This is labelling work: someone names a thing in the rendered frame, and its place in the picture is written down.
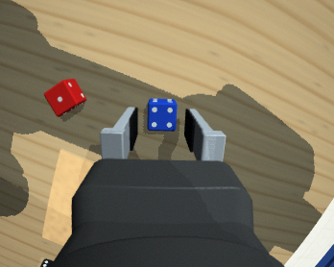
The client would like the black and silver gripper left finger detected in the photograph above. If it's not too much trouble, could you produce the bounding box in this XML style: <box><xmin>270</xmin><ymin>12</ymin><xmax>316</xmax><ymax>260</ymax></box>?
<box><xmin>100</xmin><ymin>108</ymin><xmax>138</xmax><ymax>159</ymax></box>

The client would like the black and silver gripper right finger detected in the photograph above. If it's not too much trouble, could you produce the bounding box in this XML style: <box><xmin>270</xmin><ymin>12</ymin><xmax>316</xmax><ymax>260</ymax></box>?
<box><xmin>184</xmin><ymin>109</ymin><xmax>226</xmax><ymax>161</ymax></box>

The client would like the blue die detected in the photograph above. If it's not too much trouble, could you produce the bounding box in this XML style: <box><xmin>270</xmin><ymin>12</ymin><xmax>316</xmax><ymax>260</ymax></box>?
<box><xmin>148</xmin><ymin>99</ymin><xmax>178</xmax><ymax>132</ymax></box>

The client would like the red die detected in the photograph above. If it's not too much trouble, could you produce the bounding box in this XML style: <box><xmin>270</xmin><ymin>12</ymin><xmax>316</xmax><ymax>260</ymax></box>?
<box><xmin>44</xmin><ymin>79</ymin><xmax>86</xmax><ymax>117</ymax></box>

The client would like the black die with white pips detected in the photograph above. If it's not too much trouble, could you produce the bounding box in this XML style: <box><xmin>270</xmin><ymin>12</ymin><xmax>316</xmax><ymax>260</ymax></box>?
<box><xmin>40</xmin><ymin>259</ymin><xmax>53</xmax><ymax>267</ymax></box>

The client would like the tan flat mat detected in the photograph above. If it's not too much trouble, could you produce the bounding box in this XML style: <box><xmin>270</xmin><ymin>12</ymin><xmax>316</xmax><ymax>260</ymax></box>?
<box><xmin>42</xmin><ymin>149</ymin><xmax>94</xmax><ymax>246</ymax></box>

